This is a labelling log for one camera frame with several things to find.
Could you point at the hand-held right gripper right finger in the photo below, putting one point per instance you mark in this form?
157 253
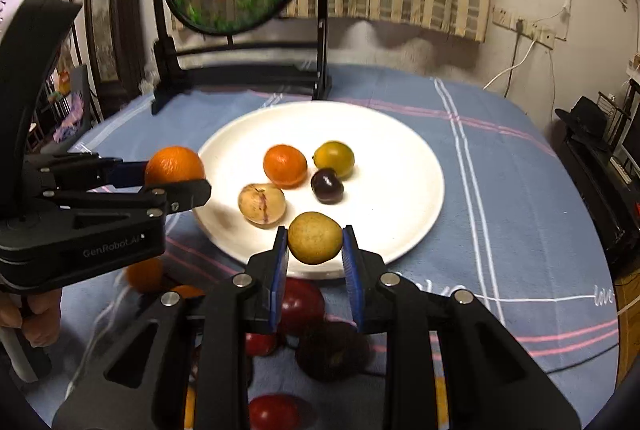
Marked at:
352 282

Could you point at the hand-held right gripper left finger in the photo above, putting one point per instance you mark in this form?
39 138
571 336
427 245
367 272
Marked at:
279 282

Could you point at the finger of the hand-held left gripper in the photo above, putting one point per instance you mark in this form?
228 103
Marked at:
130 173
185 194

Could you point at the red plum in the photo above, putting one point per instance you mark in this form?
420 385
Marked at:
260 344
272 412
302 302

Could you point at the orange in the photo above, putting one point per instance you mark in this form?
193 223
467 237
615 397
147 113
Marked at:
175 162
285 165
190 292
145 275

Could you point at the tan round fruit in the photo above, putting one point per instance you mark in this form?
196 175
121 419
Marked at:
315 237

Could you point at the dark purple plum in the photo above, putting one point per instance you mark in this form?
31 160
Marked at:
326 186
332 352

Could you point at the pale speckled round fruit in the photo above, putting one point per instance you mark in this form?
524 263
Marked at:
261 204

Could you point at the white round plate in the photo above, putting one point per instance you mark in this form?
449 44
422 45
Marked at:
390 190

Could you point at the yellow-green round fruit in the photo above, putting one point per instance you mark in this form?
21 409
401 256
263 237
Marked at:
334 158

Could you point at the person's left hand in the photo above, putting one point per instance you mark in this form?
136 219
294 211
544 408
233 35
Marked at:
40 320

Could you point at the dark wooden framed cabinet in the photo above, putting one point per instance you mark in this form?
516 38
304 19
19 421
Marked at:
120 10

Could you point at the blue striped tablecloth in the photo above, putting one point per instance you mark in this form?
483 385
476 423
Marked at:
500 210

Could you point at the crumpled clear plastic sheet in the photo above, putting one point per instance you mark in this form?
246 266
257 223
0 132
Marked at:
415 52

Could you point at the black metal rack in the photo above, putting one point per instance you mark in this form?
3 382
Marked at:
600 190

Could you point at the black hat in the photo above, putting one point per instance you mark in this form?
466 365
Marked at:
582 115

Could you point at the white wall socket strip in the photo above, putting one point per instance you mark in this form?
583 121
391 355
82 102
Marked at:
530 30

